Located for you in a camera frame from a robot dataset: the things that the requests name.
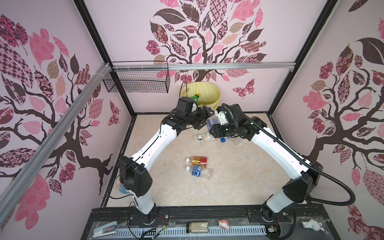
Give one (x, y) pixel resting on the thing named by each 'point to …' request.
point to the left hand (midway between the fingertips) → (213, 118)
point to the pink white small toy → (224, 224)
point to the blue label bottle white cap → (199, 171)
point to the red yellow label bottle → (198, 160)
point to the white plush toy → (313, 225)
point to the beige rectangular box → (197, 227)
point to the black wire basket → (139, 81)
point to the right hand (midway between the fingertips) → (213, 128)
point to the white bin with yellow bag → (210, 95)
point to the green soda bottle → (195, 98)
